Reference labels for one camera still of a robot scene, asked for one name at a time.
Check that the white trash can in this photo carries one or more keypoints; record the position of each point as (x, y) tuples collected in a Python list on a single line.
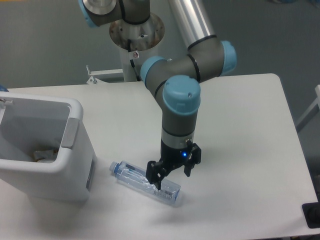
[(31, 123)]

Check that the white left floor bracket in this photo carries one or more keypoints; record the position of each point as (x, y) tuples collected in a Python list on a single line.
[(104, 76)]

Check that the trash inside can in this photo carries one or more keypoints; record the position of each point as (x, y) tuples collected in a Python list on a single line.
[(45, 156)]

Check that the black clamp at table edge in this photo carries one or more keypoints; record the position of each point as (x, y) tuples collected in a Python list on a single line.
[(311, 213)]

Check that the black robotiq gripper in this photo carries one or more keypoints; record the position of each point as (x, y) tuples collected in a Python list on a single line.
[(171, 159)]

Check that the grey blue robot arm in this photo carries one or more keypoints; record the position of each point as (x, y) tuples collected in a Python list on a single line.
[(174, 84)]

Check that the clear plastic water bottle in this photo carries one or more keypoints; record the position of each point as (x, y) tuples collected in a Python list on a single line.
[(135, 177)]

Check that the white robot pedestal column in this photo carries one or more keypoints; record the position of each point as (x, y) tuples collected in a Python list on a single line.
[(137, 43)]

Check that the white frame at right edge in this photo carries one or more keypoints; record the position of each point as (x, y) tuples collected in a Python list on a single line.
[(310, 112)]

